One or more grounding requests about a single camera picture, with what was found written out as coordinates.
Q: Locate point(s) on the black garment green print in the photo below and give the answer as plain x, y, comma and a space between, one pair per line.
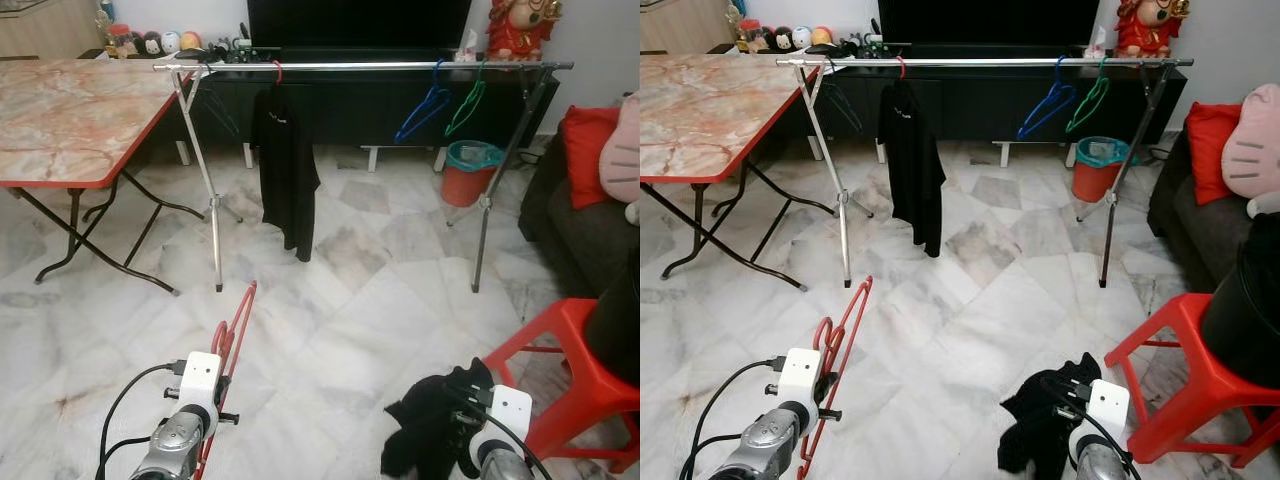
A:
1040, 430
430, 430

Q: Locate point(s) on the thick red plastic hanger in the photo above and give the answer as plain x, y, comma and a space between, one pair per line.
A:
240, 325
855, 320

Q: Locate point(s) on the green plastic hanger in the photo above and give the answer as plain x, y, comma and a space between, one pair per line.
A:
1095, 95
470, 100

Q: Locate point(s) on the blue plastic hanger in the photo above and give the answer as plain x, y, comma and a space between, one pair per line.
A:
432, 98
1057, 95

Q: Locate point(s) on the thin red hanger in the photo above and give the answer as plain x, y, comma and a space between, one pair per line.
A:
903, 68
278, 72

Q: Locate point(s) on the red plastic stool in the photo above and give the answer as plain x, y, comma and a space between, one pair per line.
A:
1180, 335
570, 340

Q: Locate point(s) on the black bucket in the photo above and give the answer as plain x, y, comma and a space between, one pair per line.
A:
615, 320
1245, 310

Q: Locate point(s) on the dark grey sofa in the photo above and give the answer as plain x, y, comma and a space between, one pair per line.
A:
580, 230
1200, 230

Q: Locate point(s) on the red bin teal liner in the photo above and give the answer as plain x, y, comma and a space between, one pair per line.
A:
1096, 178
468, 182

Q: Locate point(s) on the black long sleeve shirt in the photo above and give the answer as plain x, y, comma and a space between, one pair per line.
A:
285, 170
912, 165

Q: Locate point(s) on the red cushion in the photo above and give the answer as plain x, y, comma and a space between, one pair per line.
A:
1212, 150
588, 155

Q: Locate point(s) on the pink cat plush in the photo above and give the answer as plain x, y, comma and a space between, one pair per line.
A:
622, 150
1255, 145

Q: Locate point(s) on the marble top folding table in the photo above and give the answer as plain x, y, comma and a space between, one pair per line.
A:
70, 120
700, 120

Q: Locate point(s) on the black television console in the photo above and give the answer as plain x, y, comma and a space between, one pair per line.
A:
990, 100
360, 105

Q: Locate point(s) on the black and green gadgets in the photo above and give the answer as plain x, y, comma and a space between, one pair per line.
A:
235, 48
860, 44

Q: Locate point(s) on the steel clothes rack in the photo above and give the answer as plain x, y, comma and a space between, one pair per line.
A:
980, 62
350, 65

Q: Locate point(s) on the black and white plush toy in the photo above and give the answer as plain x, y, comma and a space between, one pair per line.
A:
782, 40
152, 44

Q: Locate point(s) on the white plush ball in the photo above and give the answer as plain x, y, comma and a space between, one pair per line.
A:
171, 42
802, 37

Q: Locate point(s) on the orange plush ball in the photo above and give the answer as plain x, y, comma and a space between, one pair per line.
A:
190, 40
821, 36

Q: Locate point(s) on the white tissue box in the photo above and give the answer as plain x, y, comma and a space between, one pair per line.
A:
1097, 43
467, 47

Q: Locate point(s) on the red lidded jar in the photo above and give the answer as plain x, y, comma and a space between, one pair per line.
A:
752, 36
122, 40

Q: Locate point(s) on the red figurine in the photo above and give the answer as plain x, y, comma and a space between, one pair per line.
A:
1145, 27
520, 28

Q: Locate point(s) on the black television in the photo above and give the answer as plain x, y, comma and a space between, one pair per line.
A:
990, 20
360, 22

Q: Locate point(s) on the light wooden cabinet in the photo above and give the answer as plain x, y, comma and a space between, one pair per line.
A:
680, 22
45, 25

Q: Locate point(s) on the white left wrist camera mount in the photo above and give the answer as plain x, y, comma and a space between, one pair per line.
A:
800, 378
200, 380

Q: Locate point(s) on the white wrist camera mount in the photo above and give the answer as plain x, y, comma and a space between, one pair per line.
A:
1108, 410
510, 412
200, 380
800, 378

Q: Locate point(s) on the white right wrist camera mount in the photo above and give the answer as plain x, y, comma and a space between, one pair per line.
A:
1108, 410
510, 412

